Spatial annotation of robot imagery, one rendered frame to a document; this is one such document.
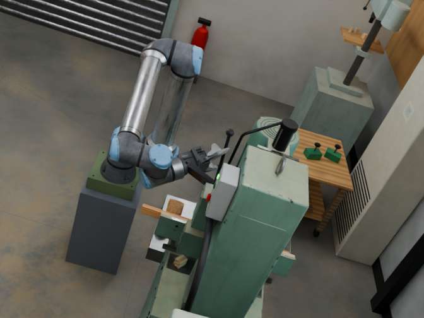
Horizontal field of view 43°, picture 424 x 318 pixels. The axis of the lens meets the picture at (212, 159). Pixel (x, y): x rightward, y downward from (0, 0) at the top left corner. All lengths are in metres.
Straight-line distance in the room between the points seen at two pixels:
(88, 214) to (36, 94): 1.75
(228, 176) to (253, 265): 0.34
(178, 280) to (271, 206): 0.72
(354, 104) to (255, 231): 2.78
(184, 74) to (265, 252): 0.94
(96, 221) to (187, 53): 1.10
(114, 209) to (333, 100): 2.17
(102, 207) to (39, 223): 0.65
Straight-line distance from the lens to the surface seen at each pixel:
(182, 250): 2.09
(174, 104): 2.47
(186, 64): 2.34
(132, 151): 1.97
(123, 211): 2.85
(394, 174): 3.55
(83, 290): 3.12
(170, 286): 2.21
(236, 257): 1.82
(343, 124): 4.47
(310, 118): 4.41
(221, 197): 1.69
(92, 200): 2.84
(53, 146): 3.96
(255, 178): 1.65
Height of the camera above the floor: 2.49
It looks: 36 degrees down
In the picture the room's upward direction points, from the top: 22 degrees clockwise
